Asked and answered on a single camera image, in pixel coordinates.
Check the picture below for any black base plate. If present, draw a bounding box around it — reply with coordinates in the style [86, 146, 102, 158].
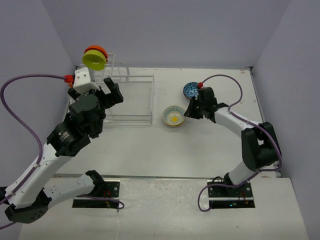
[207, 182, 256, 209]
[72, 179, 123, 210]

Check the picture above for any yellow patterned bowl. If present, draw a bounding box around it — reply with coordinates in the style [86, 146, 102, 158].
[162, 105, 186, 127]

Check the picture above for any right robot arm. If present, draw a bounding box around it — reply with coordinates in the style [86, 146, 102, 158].
[184, 83, 282, 197]

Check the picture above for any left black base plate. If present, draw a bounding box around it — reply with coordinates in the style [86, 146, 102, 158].
[72, 179, 123, 210]

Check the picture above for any orange bowl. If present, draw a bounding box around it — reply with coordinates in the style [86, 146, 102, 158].
[84, 45, 108, 59]

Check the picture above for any lime green bowl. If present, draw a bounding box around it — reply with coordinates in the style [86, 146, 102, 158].
[82, 49, 107, 71]

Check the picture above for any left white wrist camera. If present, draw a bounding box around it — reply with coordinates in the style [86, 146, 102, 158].
[73, 67, 100, 94]

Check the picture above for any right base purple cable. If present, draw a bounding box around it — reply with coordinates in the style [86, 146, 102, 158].
[197, 183, 251, 213]

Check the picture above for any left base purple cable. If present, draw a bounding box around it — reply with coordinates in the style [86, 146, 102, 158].
[82, 196, 125, 210]

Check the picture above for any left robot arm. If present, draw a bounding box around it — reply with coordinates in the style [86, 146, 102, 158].
[0, 77, 125, 225]

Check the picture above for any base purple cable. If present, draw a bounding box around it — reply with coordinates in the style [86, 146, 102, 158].
[197, 183, 251, 213]
[82, 196, 125, 210]

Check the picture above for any white wire dish rack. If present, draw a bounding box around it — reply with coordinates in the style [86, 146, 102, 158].
[91, 53, 154, 128]

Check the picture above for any blue patterned bowl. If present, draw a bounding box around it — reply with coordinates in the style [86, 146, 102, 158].
[182, 82, 198, 97]

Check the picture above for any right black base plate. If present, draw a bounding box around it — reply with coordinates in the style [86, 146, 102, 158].
[207, 182, 256, 209]

